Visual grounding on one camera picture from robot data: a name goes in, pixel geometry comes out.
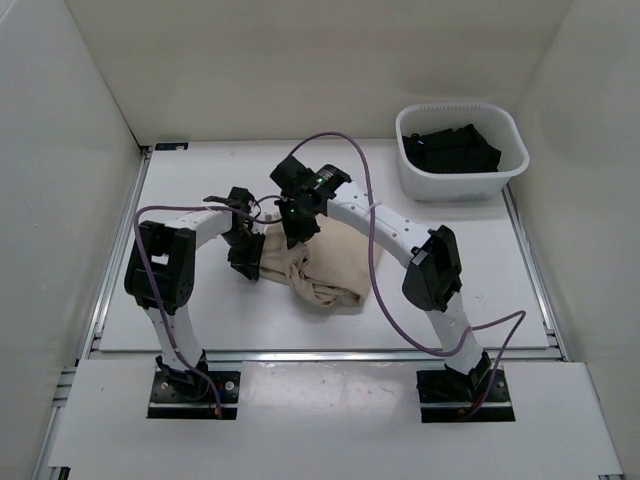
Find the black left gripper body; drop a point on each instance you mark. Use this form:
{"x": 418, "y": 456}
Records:
{"x": 245, "y": 248}

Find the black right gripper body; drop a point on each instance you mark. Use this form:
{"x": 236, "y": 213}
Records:
{"x": 298, "y": 223}

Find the beige trousers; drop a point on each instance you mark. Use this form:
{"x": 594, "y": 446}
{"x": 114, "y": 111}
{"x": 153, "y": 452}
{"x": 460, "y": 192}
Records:
{"x": 331, "y": 269}

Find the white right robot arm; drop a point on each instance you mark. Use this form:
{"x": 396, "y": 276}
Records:
{"x": 430, "y": 258}

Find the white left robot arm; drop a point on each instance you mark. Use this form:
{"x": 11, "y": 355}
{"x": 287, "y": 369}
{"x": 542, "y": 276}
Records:
{"x": 160, "y": 276}

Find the black trousers in basket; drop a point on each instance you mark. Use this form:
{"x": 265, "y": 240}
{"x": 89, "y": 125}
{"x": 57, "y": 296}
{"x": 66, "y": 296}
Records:
{"x": 452, "y": 151}

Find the white plastic basket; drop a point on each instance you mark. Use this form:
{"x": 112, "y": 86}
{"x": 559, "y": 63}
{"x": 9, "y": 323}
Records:
{"x": 493, "y": 122}

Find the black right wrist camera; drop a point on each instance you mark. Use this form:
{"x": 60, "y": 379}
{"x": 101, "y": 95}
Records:
{"x": 289, "y": 175}

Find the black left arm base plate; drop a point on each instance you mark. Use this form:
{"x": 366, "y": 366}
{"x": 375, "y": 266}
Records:
{"x": 168, "y": 402}

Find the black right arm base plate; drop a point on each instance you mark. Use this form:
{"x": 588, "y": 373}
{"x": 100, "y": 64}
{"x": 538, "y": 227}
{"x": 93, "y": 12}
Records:
{"x": 442, "y": 403}

